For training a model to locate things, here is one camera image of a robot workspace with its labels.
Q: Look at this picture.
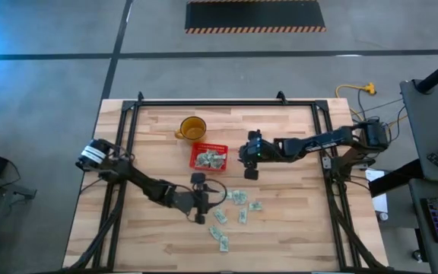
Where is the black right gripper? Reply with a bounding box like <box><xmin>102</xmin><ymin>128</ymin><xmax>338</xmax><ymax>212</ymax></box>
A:
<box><xmin>237</xmin><ymin>129</ymin><xmax>278</xmax><ymax>169</ymax></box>

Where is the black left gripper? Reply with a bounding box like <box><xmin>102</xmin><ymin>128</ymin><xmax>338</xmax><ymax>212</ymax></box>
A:
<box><xmin>182</xmin><ymin>185</ymin><xmax>223</xmax><ymax>225</ymax></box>

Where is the red plastic basket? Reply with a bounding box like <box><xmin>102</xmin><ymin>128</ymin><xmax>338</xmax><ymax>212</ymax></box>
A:
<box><xmin>188</xmin><ymin>142</ymin><xmax>230</xmax><ymax>173</ymax></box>

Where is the amber yellow mug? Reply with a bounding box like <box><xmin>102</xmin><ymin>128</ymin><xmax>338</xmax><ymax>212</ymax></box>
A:
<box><xmin>174</xmin><ymin>115</ymin><xmax>208</xmax><ymax>143</ymax></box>

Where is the black hazard-striped floor mat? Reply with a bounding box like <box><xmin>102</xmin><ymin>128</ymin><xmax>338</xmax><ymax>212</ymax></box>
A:
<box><xmin>184</xmin><ymin>0</ymin><xmax>327</xmax><ymax>35</ymax></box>

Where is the white paper sheet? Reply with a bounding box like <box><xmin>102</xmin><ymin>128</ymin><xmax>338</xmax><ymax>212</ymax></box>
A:
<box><xmin>364</xmin><ymin>167</ymin><xmax>389</xmax><ymax>215</ymax></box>

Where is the black diagonal desk leg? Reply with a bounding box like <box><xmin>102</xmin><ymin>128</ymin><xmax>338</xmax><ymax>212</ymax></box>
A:
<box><xmin>367</xmin><ymin>158</ymin><xmax>425</xmax><ymax>198</ymax></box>

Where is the grey desk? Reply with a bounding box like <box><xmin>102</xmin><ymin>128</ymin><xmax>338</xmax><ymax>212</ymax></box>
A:
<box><xmin>399</xmin><ymin>78</ymin><xmax>438</xmax><ymax>184</ymax></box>

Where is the dark desk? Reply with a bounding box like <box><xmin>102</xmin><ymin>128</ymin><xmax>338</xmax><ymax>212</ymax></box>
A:
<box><xmin>408</xmin><ymin>177</ymin><xmax>438</xmax><ymax>274</ymax></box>

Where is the black wrist camera cable loop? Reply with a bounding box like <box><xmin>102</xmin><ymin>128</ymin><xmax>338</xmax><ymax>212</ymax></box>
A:
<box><xmin>202</xmin><ymin>177</ymin><xmax>228</xmax><ymax>209</ymax></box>

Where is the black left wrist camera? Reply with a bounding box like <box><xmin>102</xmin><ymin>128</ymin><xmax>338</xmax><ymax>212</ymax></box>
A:
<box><xmin>189</xmin><ymin>171</ymin><xmax>208</xmax><ymax>186</ymax></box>

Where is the yellow extension cord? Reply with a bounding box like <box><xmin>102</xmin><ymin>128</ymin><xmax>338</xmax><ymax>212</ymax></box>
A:
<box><xmin>335</xmin><ymin>81</ymin><xmax>378</xmax><ymax>123</ymax></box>

